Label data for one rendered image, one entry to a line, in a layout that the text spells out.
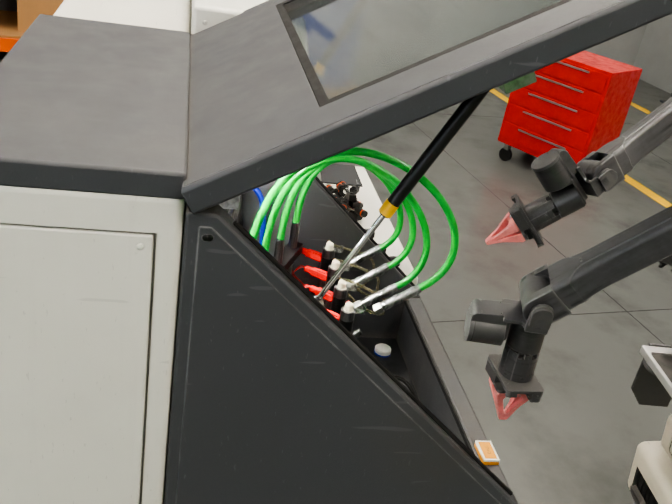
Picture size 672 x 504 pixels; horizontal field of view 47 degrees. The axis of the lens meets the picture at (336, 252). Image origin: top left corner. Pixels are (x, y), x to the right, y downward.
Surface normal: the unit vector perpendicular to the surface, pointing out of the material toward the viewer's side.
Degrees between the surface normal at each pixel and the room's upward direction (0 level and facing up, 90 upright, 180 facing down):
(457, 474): 90
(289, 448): 90
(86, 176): 90
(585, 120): 90
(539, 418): 0
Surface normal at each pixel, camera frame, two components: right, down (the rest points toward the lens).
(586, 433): 0.15, -0.88
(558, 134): -0.72, 0.22
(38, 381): 0.15, 0.48
